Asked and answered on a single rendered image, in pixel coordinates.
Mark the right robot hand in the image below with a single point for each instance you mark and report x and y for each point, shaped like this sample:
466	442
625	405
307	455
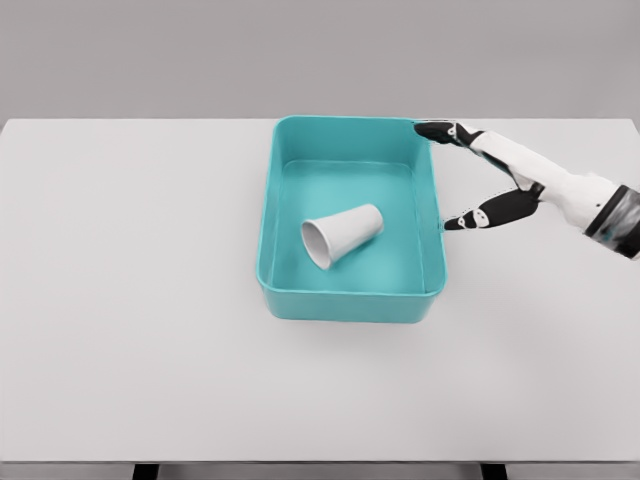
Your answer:
515	160

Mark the white paper cup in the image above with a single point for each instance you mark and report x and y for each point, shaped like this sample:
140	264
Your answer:
342	235

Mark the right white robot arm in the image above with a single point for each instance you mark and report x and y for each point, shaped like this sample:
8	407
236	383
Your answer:
600	207

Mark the teal plastic basket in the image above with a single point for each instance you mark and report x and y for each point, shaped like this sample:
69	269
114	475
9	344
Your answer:
350	220

